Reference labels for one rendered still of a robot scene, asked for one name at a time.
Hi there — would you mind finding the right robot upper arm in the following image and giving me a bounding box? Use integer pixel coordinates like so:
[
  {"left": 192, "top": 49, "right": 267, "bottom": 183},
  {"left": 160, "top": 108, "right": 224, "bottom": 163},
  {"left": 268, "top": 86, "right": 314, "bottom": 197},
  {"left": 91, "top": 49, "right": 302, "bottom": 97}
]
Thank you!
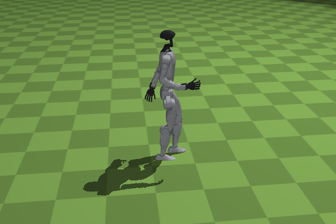
[{"left": 159, "top": 55, "right": 171, "bottom": 84}]

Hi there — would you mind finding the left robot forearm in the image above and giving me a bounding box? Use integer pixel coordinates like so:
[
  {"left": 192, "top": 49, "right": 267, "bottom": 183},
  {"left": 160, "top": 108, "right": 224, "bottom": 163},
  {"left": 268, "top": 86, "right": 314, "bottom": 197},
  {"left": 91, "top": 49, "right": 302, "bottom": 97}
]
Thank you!
[{"left": 151, "top": 68, "right": 160, "bottom": 88}]

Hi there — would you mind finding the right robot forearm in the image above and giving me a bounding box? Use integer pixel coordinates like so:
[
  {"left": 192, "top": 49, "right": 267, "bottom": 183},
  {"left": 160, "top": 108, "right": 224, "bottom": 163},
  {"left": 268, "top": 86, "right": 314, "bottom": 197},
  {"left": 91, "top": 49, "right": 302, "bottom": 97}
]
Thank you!
[{"left": 161, "top": 78, "right": 186, "bottom": 91}]

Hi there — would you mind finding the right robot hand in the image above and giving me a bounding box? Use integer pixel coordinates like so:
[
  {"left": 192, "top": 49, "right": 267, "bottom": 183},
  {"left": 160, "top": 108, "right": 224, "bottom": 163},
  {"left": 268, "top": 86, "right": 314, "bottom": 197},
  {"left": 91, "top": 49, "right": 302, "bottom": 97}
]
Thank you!
[{"left": 181, "top": 78, "right": 201, "bottom": 90}]

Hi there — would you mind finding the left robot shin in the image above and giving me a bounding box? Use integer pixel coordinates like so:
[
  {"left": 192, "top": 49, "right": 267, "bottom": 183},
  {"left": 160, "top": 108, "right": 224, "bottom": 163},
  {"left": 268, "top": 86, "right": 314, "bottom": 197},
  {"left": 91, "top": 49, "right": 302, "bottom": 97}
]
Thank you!
[{"left": 171, "top": 120, "right": 182, "bottom": 148}]

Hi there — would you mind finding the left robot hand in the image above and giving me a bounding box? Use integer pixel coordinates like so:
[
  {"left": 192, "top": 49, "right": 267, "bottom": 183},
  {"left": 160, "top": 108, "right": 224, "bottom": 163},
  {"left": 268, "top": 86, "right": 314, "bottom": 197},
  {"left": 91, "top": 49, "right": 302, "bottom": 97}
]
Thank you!
[{"left": 145, "top": 83, "right": 156, "bottom": 102}]

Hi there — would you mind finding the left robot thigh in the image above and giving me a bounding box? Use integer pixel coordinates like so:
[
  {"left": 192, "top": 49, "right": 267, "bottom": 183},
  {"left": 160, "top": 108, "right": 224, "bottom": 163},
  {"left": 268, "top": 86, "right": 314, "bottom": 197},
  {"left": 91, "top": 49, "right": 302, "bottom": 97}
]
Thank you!
[{"left": 172, "top": 91, "right": 182, "bottom": 124}]

